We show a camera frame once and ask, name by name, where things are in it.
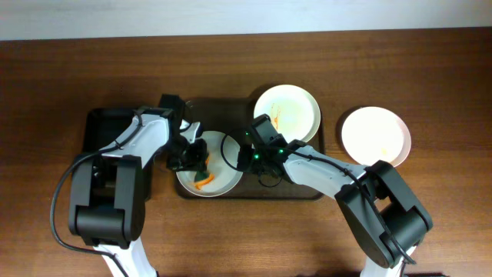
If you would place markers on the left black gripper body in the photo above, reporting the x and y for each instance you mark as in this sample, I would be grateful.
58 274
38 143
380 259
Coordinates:
193 157

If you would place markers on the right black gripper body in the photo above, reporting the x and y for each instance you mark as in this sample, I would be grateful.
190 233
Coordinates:
245 158

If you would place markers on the orange green sponge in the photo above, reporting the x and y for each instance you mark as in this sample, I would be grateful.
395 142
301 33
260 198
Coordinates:
203 177

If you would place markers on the white plate stained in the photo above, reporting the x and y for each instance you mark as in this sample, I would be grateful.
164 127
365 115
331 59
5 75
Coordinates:
226 178

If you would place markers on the white plate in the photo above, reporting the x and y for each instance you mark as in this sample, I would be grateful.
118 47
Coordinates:
293 111
370 134

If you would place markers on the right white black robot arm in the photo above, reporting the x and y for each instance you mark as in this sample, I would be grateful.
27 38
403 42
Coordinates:
386 218

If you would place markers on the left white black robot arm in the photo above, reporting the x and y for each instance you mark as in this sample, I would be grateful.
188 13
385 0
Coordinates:
112 226

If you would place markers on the brown serving tray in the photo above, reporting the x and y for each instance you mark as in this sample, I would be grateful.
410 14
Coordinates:
218 117

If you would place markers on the small black tray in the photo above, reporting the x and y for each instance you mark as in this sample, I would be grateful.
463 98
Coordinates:
103 126

